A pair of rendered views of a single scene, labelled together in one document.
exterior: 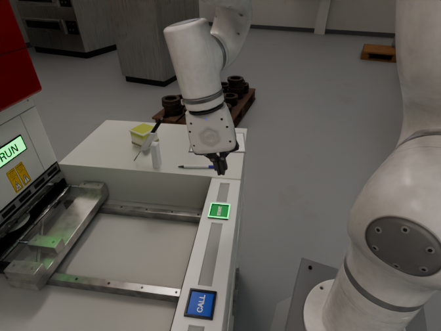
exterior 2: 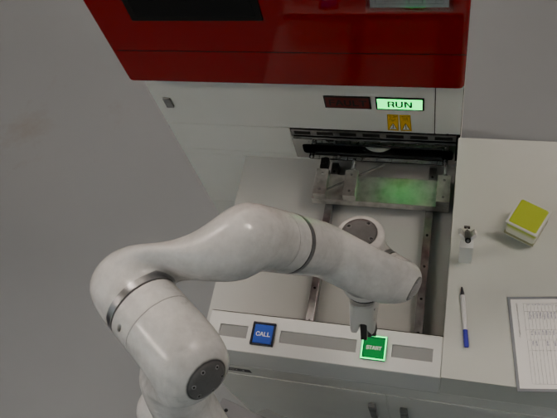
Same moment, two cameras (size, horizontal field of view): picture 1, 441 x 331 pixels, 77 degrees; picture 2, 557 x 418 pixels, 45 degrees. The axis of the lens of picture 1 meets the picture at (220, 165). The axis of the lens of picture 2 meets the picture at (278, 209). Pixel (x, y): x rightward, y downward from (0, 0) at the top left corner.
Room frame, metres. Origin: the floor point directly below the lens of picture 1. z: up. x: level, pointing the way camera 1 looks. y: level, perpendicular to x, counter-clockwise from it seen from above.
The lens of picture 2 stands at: (0.64, -0.44, 2.44)
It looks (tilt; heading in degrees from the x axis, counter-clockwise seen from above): 59 degrees down; 112
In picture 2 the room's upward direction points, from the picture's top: 22 degrees counter-clockwise
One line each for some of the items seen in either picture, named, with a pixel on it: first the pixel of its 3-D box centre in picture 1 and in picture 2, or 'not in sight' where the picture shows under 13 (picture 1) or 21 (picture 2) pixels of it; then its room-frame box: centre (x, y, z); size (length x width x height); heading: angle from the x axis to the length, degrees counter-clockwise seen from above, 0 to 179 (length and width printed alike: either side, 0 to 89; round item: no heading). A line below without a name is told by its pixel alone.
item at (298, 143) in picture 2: (19, 227); (372, 149); (0.55, 0.58, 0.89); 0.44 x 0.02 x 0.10; 172
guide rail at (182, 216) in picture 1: (134, 211); (425, 253); (0.68, 0.29, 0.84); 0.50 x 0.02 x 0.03; 82
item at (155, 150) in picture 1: (149, 148); (467, 240); (0.77, 0.23, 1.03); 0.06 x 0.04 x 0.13; 82
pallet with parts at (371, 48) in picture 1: (396, 48); not in sight; (6.27, -3.78, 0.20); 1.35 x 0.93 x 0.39; 68
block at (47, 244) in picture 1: (46, 244); (351, 185); (0.49, 0.47, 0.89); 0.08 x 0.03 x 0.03; 82
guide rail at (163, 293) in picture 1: (94, 284); (322, 244); (0.41, 0.33, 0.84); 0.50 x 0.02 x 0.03; 82
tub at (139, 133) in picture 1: (144, 136); (526, 222); (0.91, 0.28, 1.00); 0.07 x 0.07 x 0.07; 56
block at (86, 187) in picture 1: (92, 187); (443, 191); (0.73, 0.44, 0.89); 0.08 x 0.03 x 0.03; 82
